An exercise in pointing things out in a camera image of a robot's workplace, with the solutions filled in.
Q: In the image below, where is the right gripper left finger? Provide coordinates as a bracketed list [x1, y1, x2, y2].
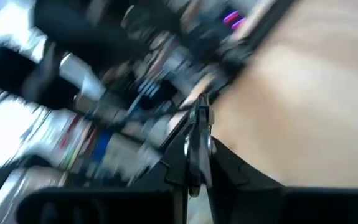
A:
[134, 133, 189, 224]

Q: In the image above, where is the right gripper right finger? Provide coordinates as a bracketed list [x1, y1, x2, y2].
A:
[206, 136, 288, 224]

